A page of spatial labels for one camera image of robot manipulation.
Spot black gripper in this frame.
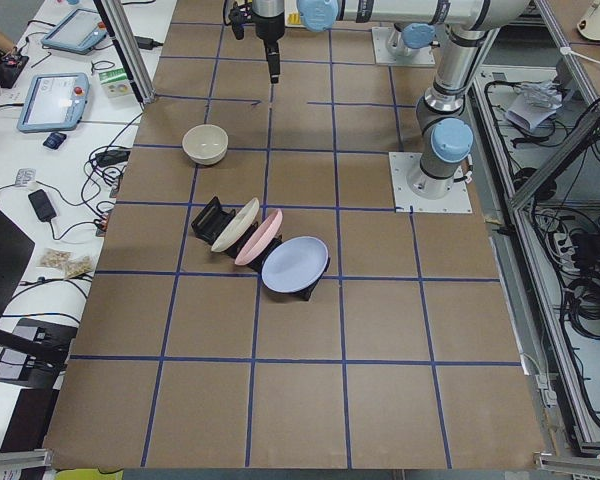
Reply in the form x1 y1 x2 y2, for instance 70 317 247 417
251 0 285 84

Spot blue plate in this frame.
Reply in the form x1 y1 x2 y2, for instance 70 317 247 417
261 236 329 293

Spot black plate rack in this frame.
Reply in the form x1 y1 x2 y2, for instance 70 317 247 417
191 197 330 301

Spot cream plate in rack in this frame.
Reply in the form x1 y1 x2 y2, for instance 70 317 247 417
211 197 260 253

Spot pink plate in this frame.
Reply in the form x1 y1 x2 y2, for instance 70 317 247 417
234 209 283 266

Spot cream ceramic bowl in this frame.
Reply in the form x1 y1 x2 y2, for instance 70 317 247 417
182 124 229 166

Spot black power adapter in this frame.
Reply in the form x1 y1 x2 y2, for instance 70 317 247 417
134 36 163 50

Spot green white carton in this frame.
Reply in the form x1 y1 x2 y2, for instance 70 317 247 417
98 68 133 98

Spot teach pendant far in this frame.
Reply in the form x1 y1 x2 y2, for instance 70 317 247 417
41 8 107 55

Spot teach pendant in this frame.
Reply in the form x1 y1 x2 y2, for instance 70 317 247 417
41 8 107 55
17 72 90 133

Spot teach pendant near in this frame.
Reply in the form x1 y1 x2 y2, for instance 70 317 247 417
17 72 90 133

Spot black phone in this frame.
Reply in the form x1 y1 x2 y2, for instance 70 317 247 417
28 189 57 222

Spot snack bag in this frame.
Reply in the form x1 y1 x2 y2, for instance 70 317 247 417
37 248 95 279

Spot black monitor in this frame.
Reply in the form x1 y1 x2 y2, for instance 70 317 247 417
0 192 36 321

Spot aluminium frame post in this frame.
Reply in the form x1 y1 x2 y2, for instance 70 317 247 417
93 0 156 105

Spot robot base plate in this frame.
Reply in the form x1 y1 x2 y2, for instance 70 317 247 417
389 152 473 214

